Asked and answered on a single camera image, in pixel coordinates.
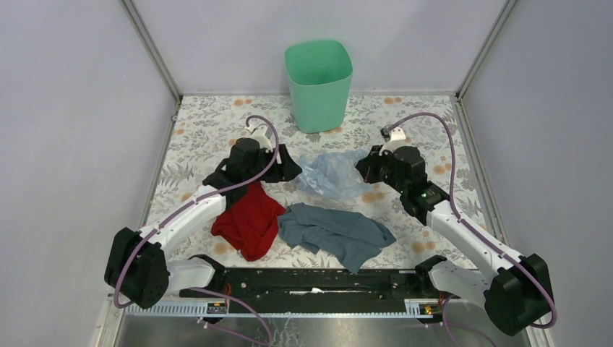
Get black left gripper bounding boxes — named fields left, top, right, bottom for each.
left=245, top=144, right=303, bottom=185

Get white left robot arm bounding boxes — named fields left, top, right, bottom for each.
left=103, top=138, right=302, bottom=309

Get grey-blue cloth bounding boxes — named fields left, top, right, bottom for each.
left=277, top=203, right=396, bottom=273

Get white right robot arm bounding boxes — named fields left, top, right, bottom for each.
left=356, top=146, right=554, bottom=336

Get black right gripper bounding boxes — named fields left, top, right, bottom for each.
left=354, top=145, right=408, bottom=194

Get green plastic trash bin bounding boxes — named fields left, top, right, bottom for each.
left=284, top=40, right=353, bottom=134

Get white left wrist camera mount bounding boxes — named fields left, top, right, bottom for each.
left=246, top=124, right=280, bottom=164

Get light blue plastic trash bag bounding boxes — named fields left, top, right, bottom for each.
left=296, top=149, right=372, bottom=200

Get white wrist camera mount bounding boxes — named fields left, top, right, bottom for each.
left=246, top=124, right=280, bottom=164
left=379, top=125, right=408, bottom=156

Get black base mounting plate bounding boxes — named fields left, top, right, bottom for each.
left=206, top=267, right=449, bottom=314

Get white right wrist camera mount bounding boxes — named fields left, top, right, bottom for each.
left=379, top=125, right=408, bottom=156

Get red cloth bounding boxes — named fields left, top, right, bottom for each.
left=211, top=181, right=286, bottom=262

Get white slotted cable duct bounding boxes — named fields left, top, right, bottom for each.
left=123, top=299, right=434, bottom=320

